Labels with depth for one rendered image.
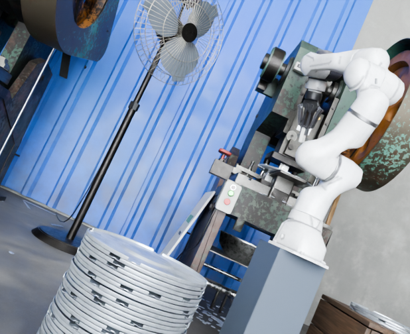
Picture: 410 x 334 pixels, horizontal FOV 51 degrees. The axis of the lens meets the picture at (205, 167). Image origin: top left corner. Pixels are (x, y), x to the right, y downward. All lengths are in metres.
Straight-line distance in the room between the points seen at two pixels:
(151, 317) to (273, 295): 0.63
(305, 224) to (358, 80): 0.51
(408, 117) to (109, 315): 1.64
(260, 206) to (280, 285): 0.66
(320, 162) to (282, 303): 0.48
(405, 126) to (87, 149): 2.27
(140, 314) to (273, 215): 1.28
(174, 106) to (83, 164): 0.84
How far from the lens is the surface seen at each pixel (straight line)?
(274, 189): 2.11
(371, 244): 3.75
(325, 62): 1.80
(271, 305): 1.45
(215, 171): 1.98
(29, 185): 3.49
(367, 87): 1.54
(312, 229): 1.47
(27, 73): 2.72
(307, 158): 1.49
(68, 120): 3.50
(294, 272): 1.45
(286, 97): 2.24
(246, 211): 2.02
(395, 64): 2.64
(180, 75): 2.48
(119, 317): 0.86
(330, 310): 1.87
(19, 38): 2.73
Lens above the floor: 0.44
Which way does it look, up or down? 6 degrees up
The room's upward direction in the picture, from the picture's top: 25 degrees clockwise
